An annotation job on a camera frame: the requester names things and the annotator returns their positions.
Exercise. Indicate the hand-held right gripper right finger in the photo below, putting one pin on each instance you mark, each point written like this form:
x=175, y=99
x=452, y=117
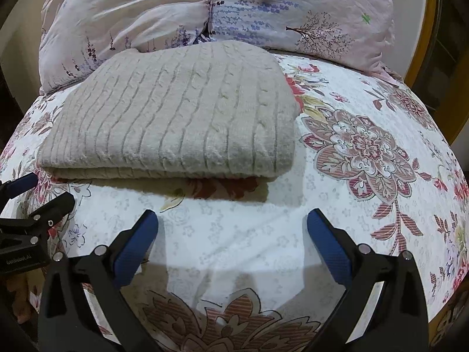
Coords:
x=329, y=245

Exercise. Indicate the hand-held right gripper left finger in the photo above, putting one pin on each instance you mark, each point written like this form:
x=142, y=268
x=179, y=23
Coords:
x=133, y=249

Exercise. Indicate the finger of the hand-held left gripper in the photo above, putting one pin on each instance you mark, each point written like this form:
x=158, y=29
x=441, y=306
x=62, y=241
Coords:
x=22, y=182
x=55, y=205

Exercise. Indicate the person's left hand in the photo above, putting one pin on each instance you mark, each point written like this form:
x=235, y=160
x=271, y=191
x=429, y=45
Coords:
x=20, y=300

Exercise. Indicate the floral bed sheet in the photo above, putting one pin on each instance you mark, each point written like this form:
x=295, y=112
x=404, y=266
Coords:
x=238, y=234

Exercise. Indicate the pink sprig print pillow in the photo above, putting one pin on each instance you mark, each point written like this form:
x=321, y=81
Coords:
x=128, y=14

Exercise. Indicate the lavender tree print pillow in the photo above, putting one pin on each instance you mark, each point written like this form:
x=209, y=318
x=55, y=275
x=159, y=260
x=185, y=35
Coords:
x=311, y=3

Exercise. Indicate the yellow wooden bed frame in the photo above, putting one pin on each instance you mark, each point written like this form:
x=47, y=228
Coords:
x=430, y=44

